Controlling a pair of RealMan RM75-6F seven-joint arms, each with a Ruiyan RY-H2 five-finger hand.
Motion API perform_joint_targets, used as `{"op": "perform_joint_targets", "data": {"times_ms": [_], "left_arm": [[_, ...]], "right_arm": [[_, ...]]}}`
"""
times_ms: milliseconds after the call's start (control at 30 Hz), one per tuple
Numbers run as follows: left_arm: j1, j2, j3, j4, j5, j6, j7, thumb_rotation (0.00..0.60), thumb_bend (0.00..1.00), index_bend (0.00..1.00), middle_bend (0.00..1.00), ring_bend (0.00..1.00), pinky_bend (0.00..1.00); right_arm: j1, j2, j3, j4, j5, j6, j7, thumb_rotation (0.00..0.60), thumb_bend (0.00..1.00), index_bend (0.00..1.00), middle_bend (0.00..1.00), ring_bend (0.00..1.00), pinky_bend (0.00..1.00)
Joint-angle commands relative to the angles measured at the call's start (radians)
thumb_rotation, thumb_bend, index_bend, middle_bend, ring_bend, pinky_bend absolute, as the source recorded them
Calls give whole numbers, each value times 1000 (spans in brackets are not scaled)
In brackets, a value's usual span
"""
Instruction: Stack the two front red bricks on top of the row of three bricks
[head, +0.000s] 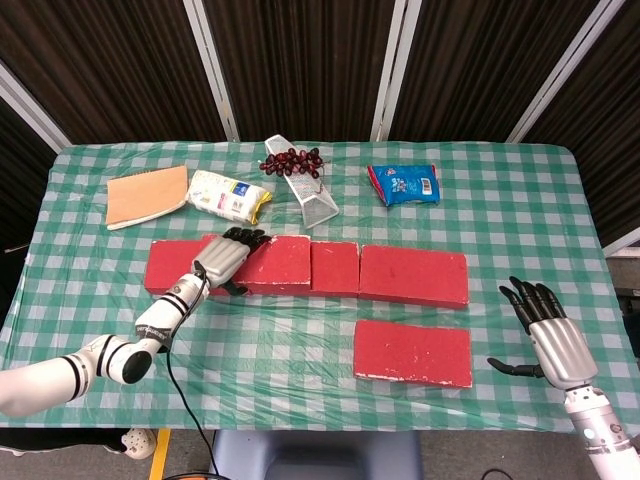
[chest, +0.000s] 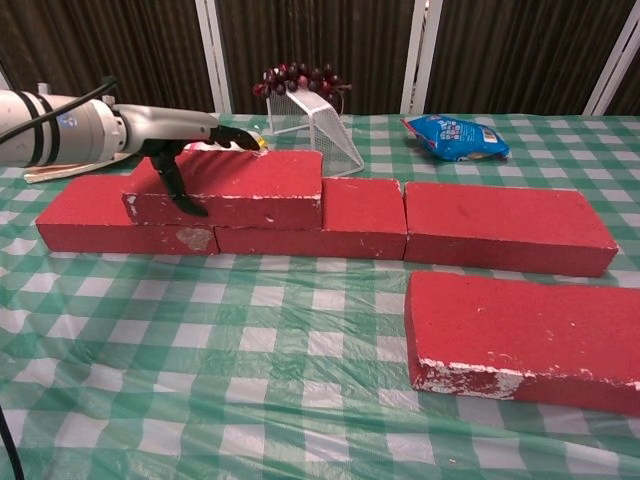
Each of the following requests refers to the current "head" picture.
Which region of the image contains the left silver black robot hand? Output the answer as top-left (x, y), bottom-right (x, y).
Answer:
top-left (192, 226), bottom-right (274, 297)

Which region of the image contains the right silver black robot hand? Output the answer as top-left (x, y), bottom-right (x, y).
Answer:
top-left (487, 275), bottom-right (600, 391)

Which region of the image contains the red foam block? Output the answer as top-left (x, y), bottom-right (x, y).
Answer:
top-left (309, 240), bottom-right (362, 294)
top-left (199, 233), bottom-right (313, 297)
top-left (358, 244), bottom-right (471, 312)
top-left (352, 319), bottom-right (474, 389)
top-left (143, 238), bottom-right (251, 298)

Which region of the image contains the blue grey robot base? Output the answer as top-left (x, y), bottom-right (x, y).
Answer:
top-left (207, 429), bottom-right (424, 480)

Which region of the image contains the white plastic snack package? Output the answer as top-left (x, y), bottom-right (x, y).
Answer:
top-left (184, 169), bottom-right (274, 225)

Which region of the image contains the tan cover notebook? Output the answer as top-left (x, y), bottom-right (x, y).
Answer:
top-left (104, 164), bottom-right (190, 232)

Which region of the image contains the green white checked tablecloth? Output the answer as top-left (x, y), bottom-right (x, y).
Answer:
top-left (0, 139), bottom-right (640, 434)

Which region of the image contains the dark red grape bunch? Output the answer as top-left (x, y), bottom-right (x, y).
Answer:
top-left (258, 147), bottom-right (327, 181)

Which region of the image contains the blue snack bag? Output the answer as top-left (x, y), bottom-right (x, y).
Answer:
top-left (366, 162), bottom-right (444, 208)

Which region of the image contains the white clog shoe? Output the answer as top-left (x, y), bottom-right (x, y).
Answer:
top-left (120, 427), bottom-right (158, 461)

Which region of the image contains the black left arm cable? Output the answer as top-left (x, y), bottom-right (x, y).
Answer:
top-left (164, 259), bottom-right (222, 480)

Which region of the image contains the white partition frame post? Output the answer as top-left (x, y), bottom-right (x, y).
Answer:
top-left (181, 0), bottom-right (242, 142)
top-left (504, 0), bottom-right (627, 145)
top-left (369, 0), bottom-right (424, 142)
top-left (0, 59), bottom-right (70, 152)

